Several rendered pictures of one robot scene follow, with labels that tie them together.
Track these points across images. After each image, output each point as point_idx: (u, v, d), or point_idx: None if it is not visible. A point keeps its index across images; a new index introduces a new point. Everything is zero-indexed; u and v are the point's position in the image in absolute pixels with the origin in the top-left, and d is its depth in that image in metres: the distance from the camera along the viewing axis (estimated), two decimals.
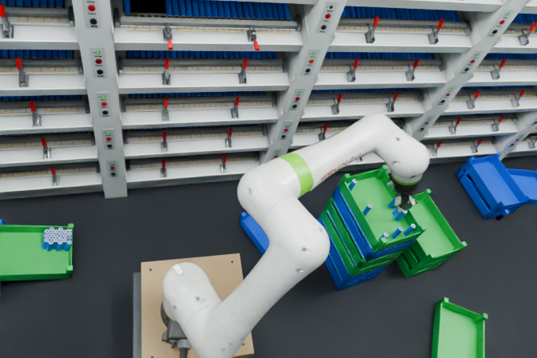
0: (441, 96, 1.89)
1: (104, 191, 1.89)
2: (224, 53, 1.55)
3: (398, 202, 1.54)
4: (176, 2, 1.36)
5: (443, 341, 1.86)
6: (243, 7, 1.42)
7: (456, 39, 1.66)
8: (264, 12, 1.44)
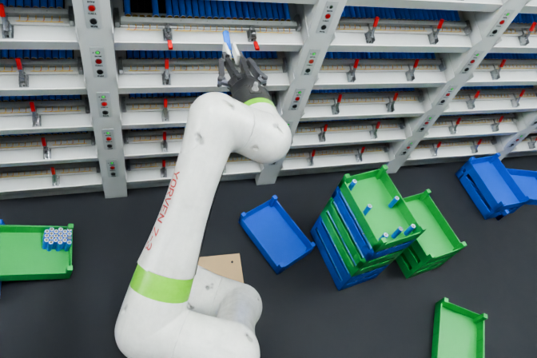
0: (441, 96, 1.89)
1: (104, 191, 1.89)
2: None
3: (233, 50, 1.18)
4: (176, 2, 1.36)
5: (443, 341, 1.86)
6: (243, 7, 1.42)
7: (456, 39, 1.66)
8: (264, 12, 1.44)
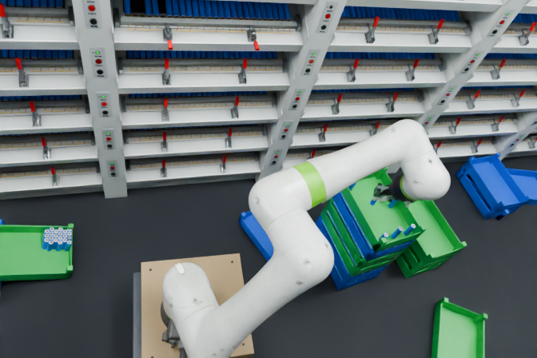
0: (441, 96, 1.89)
1: (104, 191, 1.89)
2: (224, 53, 1.55)
3: (377, 196, 1.54)
4: (176, 2, 1.36)
5: (443, 341, 1.86)
6: (243, 7, 1.42)
7: (456, 39, 1.66)
8: (264, 12, 1.44)
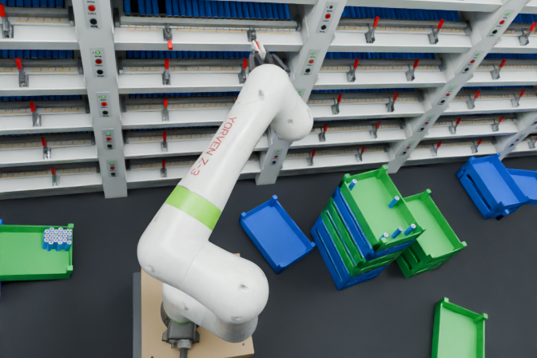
0: (441, 96, 1.89)
1: (104, 191, 1.89)
2: (224, 53, 1.55)
3: (256, 50, 1.36)
4: (176, 2, 1.36)
5: (443, 341, 1.86)
6: (243, 7, 1.42)
7: (456, 39, 1.66)
8: (264, 12, 1.44)
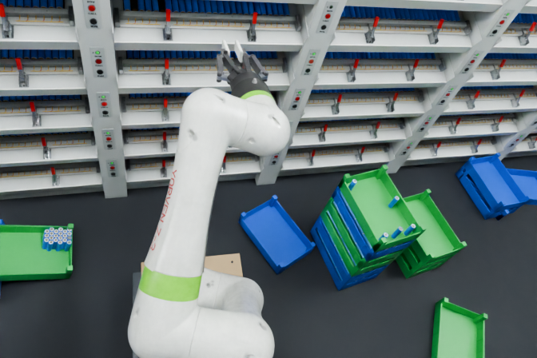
0: (441, 96, 1.89)
1: (104, 191, 1.89)
2: None
3: None
4: None
5: (443, 341, 1.86)
6: (242, 3, 1.43)
7: (456, 39, 1.66)
8: (263, 8, 1.44)
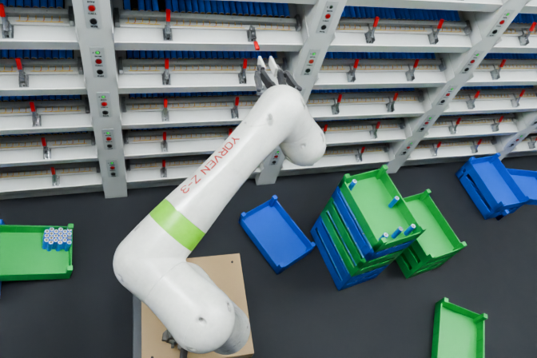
0: (441, 96, 1.89)
1: (104, 191, 1.89)
2: (224, 53, 1.55)
3: None
4: None
5: (443, 341, 1.86)
6: (242, 3, 1.43)
7: (456, 39, 1.66)
8: (263, 9, 1.44)
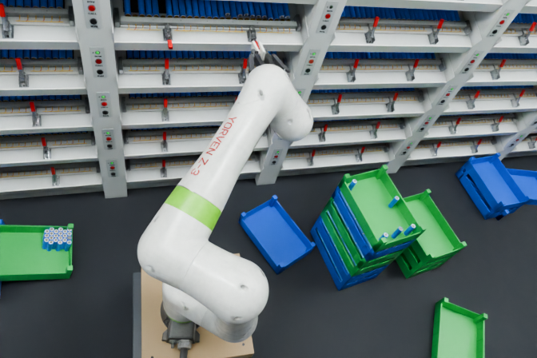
0: (441, 96, 1.89)
1: (104, 191, 1.89)
2: (224, 53, 1.55)
3: (256, 50, 1.36)
4: (176, 2, 1.36)
5: (443, 341, 1.86)
6: (242, 3, 1.43)
7: (456, 39, 1.66)
8: (264, 9, 1.44)
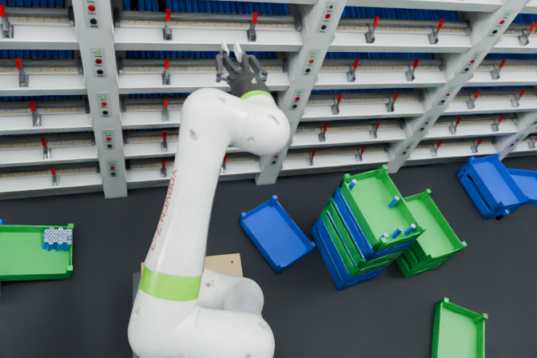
0: (441, 96, 1.89)
1: (104, 191, 1.89)
2: None
3: None
4: None
5: (443, 341, 1.86)
6: (242, 3, 1.43)
7: (456, 39, 1.66)
8: (263, 8, 1.44)
